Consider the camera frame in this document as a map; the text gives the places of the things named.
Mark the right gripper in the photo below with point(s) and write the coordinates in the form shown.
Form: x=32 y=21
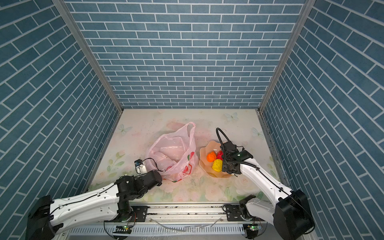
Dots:
x=224 y=167

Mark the red fake fruit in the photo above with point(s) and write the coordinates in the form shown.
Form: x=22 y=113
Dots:
x=220 y=155

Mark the yellow fake fruit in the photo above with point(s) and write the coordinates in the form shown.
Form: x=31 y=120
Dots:
x=217 y=165

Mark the orange fake fruit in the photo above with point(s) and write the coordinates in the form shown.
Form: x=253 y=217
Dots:
x=211 y=157

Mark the peach scalloped bowl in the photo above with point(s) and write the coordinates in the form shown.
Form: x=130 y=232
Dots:
x=206 y=166

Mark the pink plastic bag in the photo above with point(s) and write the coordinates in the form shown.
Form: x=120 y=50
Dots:
x=174 y=155

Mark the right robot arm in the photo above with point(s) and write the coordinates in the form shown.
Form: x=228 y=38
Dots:
x=288 y=211

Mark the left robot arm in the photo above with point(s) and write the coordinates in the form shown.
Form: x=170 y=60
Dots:
x=111 y=203

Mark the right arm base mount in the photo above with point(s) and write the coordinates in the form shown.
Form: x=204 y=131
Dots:
x=235 y=213

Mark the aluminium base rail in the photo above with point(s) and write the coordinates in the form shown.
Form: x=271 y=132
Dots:
x=172 y=220

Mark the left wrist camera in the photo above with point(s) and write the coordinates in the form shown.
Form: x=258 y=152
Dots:
x=140 y=167

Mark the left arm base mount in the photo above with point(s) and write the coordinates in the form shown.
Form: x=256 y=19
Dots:
x=132 y=214

